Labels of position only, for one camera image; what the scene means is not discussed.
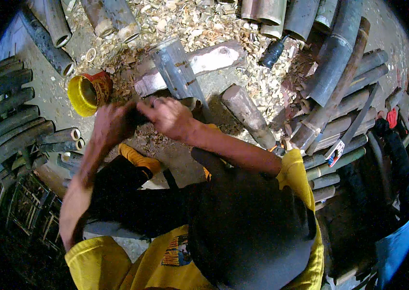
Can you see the person's right hand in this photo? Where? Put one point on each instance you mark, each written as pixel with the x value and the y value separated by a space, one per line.
pixel 171 118

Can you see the person's left hand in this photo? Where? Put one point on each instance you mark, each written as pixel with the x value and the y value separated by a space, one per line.
pixel 112 125

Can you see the person's right fingers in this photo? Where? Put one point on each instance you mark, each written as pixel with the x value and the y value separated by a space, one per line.
pixel 150 107

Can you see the person's left fingers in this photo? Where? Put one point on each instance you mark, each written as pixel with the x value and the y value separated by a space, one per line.
pixel 128 112

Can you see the dark hand tool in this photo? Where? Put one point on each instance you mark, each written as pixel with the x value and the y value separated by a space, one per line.
pixel 138 118

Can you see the yellow rimmed red can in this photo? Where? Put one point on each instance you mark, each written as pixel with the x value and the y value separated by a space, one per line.
pixel 88 92

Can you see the small bamboo tube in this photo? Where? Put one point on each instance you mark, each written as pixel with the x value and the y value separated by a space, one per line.
pixel 71 158
pixel 61 135
pixel 63 146

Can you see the pinkish wooden chopping log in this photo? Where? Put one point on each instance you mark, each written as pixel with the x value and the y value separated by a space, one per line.
pixel 211 60

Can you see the person's legs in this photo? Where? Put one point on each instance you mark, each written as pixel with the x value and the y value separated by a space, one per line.
pixel 135 195

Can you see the heap of wood shavings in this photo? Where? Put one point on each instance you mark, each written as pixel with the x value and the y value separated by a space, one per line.
pixel 204 25

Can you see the brown bamboo tube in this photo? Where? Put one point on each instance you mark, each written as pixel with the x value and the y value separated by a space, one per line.
pixel 97 18

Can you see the short wooden mallet log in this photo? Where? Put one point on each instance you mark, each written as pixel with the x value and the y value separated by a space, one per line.
pixel 249 116

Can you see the long dark bamboo tube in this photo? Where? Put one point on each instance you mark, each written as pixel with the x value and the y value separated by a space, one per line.
pixel 46 45

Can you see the stack of dark bamboo tubes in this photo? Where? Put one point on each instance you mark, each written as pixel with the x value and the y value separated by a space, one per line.
pixel 12 119

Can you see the dark slatted crate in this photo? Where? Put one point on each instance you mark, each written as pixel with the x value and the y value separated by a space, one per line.
pixel 30 210

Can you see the tan bamboo tube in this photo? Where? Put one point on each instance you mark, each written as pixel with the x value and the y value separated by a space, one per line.
pixel 272 31
pixel 262 11

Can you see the person's body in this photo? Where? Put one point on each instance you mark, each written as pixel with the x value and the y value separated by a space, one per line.
pixel 248 232

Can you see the dark grey bamboo tube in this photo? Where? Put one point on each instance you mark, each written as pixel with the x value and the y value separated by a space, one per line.
pixel 325 14
pixel 300 18

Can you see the thin brown bamboo pole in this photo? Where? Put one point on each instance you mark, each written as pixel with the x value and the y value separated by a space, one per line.
pixel 329 99

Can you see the thick grey bamboo pole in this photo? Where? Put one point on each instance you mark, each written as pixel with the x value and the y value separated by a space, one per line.
pixel 333 54

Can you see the pile of bamboo poles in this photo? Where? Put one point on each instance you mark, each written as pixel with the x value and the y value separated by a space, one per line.
pixel 349 108

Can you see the small red object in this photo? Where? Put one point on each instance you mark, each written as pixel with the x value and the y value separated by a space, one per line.
pixel 392 118

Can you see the heap of black cloth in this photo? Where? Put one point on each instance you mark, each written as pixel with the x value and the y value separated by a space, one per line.
pixel 392 170

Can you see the blue plastic sheet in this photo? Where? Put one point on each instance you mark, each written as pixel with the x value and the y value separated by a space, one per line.
pixel 398 243

